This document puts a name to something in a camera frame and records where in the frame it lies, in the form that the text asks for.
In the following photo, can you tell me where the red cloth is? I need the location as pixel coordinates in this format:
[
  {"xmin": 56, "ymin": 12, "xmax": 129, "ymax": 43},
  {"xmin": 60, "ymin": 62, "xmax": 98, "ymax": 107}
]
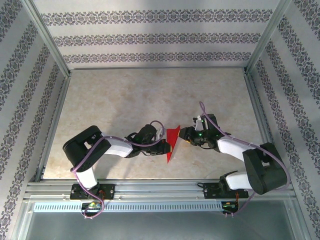
[{"xmin": 165, "ymin": 124, "xmax": 182, "ymax": 165}]

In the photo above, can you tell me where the grey sheet metal panel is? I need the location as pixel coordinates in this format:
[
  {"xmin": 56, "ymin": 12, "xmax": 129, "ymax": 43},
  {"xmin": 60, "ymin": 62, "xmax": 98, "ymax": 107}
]
[{"xmin": 24, "ymin": 211, "xmax": 297, "ymax": 240}]

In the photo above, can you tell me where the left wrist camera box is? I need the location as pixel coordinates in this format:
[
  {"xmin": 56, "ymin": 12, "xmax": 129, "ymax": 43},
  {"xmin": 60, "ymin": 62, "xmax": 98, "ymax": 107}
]
[{"xmin": 136, "ymin": 124, "xmax": 167, "ymax": 145}]

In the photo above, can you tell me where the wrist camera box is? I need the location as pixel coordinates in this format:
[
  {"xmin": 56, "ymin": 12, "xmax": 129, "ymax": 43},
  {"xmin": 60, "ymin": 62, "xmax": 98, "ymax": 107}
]
[
  {"xmin": 136, "ymin": 124, "xmax": 167, "ymax": 145},
  {"xmin": 192, "ymin": 113, "xmax": 218, "ymax": 133}
]

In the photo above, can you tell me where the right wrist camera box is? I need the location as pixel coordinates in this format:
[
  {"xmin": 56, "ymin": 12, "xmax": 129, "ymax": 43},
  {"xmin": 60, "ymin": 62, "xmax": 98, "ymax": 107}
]
[{"xmin": 192, "ymin": 113, "xmax": 218, "ymax": 133}]

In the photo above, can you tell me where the wide aluminium mounting rail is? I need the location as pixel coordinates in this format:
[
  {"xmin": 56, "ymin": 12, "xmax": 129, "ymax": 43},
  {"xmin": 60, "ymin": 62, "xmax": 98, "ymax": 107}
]
[{"xmin": 23, "ymin": 178, "xmax": 294, "ymax": 201}]

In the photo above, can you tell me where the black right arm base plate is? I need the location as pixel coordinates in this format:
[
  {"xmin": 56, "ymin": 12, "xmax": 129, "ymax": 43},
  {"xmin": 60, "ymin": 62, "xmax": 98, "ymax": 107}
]
[{"xmin": 203, "ymin": 182, "xmax": 249, "ymax": 200}]

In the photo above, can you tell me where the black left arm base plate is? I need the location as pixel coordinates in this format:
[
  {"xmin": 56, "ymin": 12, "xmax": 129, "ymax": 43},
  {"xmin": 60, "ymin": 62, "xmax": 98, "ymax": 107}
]
[{"xmin": 69, "ymin": 183, "xmax": 116, "ymax": 201}]

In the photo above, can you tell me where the short aluminium table-edge rail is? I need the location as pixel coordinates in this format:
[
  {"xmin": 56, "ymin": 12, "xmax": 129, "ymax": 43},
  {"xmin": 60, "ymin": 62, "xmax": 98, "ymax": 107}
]
[
  {"xmin": 243, "ymin": 69, "xmax": 285, "ymax": 180},
  {"xmin": 33, "ymin": 72, "xmax": 73, "ymax": 183}
]

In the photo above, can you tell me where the slotted grey cable duct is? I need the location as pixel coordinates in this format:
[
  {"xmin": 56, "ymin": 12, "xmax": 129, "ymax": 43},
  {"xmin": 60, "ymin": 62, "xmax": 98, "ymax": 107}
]
[{"xmin": 33, "ymin": 201, "xmax": 224, "ymax": 213}]

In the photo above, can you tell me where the long aluminium table-edge rail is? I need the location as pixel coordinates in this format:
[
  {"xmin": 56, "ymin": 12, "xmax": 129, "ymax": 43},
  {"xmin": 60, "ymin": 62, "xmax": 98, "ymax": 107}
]
[{"xmin": 68, "ymin": 66, "xmax": 247, "ymax": 72}]

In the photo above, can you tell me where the aluminium frame post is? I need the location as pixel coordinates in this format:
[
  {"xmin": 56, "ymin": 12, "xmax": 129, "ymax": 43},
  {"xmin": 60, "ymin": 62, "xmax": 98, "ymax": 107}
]
[
  {"xmin": 243, "ymin": 0, "xmax": 294, "ymax": 76},
  {"xmin": 21, "ymin": 0, "xmax": 73, "ymax": 79}
]

